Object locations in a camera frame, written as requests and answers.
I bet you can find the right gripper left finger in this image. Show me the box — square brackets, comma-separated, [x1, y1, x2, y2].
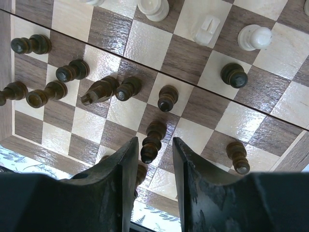
[0, 137, 139, 232]

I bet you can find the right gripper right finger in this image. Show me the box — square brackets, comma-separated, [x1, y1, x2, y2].
[172, 137, 309, 232]

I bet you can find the dark chess piece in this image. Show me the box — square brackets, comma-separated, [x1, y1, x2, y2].
[140, 121, 167, 164]

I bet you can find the dark chess knight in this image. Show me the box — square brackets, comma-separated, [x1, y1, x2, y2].
[80, 76, 119, 106]

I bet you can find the wooden chess board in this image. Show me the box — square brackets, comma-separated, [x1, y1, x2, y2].
[0, 0, 309, 215]

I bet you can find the white chess knight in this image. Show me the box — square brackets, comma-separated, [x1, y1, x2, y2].
[192, 14, 221, 46]

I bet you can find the floral table mat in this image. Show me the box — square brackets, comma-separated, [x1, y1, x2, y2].
[0, 146, 181, 232]

